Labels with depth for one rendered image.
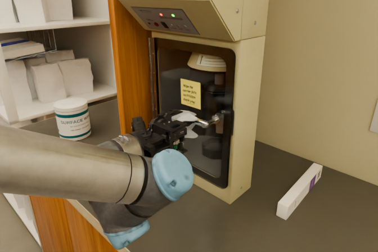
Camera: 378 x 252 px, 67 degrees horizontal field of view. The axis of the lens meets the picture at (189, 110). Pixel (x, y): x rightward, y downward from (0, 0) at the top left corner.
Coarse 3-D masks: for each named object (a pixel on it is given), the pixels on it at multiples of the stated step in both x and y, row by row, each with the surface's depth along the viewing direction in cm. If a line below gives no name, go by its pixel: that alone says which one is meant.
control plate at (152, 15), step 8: (136, 8) 75; (144, 8) 72; (152, 8) 70; (160, 8) 68; (168, 8) 66; (144, 16) 76; (152, 16) 74; (160, 16) 72; (168, 16) 69; (176, 16) 67; (184, 16) 65; (152, 24) 78; (160, 24) 76; (168, 24) 73; (176, 24) 71; (184, 24) 69; (192, 24) 67; (184, 32) 72; (192, 32) 70
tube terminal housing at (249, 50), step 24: (264, 0) 69; (264, 24) 72; (240, 48) 67; (240, 72) 69; (240, 96) 72; (240, 120) 75; (240, 144) 79; (240, 168) 83; (216, 192) 86; (240, 192) 87
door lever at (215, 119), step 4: (212, 116) 77; (216, 116) 76; (196, 120) 75; (200, 120) 74; (204, 120) 74; (208, 120) 74; (212, 120) 75; (216, 120) 76; (196, 124) 75; (200, 124) 74; (204, 124) 72; (208, 124) 73
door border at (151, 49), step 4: (152, 40) 86; (152, 44) 86; (148, 48) 87; (152, 48) 86; (152, 52) 87; (152, 56) 88; (152, 60) 88; (152, 64) 89; (152, 68) 89; (152, 72) 90; (152, 76) 90; (152, 80) 91; (152, 84) 91; (152, 88) 92; (156, 92) 91; (152, 96) 93; (156, 96) 92; (152, 100) 93; (156, 100) 92; (156, 104) 93; (156, 108) 93; (152, 112) 95; (156, 112) 94; (152, 116) 96; (156, 116) 95; (228, 172) 80
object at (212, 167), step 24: (168, 48) 82; (192, 48) 75; (216, 48) 70; (168, 72) 85; (192, 72) 78; (216, 72) 72; (168, 96) 88; (216, 96) 74; (192, 144) 86; (216, 144) 79; (192, 168) 89; (216, 168) 82
